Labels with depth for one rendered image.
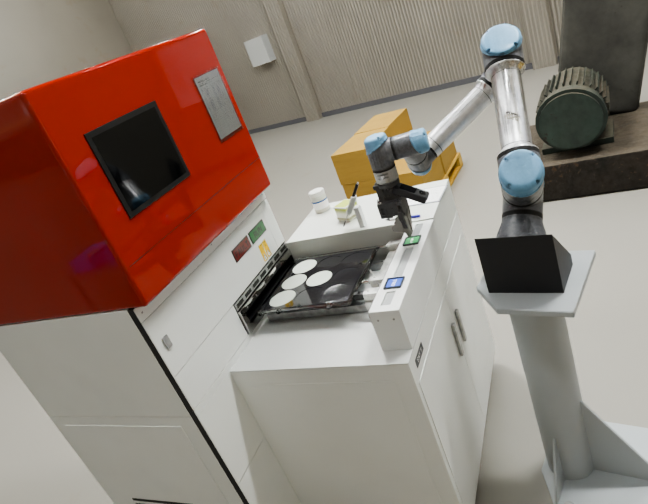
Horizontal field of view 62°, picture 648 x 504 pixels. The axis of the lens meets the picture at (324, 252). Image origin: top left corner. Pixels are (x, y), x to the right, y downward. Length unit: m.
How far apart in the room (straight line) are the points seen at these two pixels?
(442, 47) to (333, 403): 7.23
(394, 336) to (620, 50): 3.40
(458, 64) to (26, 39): 7.56
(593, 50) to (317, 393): 3.51
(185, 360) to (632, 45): 3.80
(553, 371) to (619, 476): 0.52
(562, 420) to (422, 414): 0.55
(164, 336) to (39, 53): 10.25
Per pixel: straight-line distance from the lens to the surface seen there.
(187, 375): 1.70
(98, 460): 2.28
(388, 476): 1.94
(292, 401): 1.82
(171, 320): 1.66
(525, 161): 1.57
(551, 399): 1.96
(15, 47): 11.49
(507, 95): 1.70
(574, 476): 2.23
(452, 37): 8.45
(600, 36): 4.56
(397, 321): 1.54
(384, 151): 1.70
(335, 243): 2.13
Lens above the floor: 1.76
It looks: 23 degrees down
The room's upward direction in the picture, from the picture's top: 22 degrees counter-clockwise
